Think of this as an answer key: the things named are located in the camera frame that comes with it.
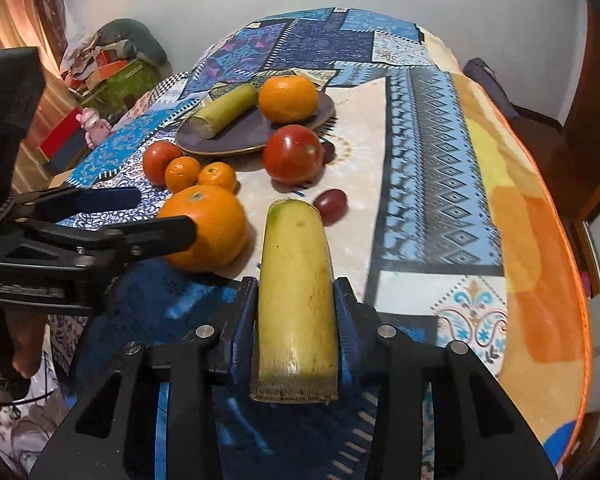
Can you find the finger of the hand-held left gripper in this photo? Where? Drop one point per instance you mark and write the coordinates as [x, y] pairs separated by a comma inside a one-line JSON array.
[[105, 199], [155, 234]]

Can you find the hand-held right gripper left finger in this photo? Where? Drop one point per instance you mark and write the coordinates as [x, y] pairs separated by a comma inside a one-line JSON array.
[[242, 332]]

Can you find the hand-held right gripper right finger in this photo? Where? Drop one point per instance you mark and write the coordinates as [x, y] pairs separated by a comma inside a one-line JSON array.
[[347, 332]]

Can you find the yellow-green banana piece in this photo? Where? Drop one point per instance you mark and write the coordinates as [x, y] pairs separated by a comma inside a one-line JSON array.
[[295, 300]]

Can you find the large orange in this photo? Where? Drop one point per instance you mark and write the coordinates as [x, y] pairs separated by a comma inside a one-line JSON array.
[[217, 232]]

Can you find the purple plate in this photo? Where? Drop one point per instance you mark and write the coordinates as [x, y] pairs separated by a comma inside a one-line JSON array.
[[240, 135]]

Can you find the person's left hand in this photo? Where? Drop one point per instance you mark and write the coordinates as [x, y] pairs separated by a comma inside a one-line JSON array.
[[27, 345]]

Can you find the small mandarin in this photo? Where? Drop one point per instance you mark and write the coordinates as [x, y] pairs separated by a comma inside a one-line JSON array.
[[182, 175], [217, 177]]

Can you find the small red tomato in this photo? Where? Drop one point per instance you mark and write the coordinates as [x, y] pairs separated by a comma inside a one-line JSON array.
[[159, 161]]

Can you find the pink toy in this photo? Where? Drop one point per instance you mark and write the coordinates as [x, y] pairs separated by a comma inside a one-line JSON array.
[[95, 126]]

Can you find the red box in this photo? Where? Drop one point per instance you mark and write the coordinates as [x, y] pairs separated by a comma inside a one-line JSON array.
[[60, 135]]

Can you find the red grape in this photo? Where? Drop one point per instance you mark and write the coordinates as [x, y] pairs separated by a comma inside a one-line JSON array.
[[328, 152], [330, 205]]

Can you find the green banana piece on plate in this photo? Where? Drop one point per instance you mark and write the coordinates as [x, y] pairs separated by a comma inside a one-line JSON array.
[[225, 110]]

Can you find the large red tomato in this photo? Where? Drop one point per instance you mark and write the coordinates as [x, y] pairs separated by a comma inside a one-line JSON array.
[[293, 154]]

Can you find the grey cushion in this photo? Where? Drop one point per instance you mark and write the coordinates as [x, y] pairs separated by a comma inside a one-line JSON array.
[[130, 35]]

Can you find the blue patchwork blanket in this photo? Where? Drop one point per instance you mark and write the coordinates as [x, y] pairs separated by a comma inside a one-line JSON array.
[[420, 160]]

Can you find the medium orange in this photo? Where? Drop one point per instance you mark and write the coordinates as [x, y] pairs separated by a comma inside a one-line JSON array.
[[287, 99]]

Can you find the orange fleece blanket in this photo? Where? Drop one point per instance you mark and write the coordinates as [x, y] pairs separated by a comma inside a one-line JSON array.
[[530, 260]]

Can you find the orange curtain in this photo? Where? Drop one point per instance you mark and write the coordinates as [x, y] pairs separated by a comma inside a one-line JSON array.
[[25, 10]]

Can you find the wooden chair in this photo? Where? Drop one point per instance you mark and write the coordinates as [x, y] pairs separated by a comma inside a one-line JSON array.
[[580, 160]]

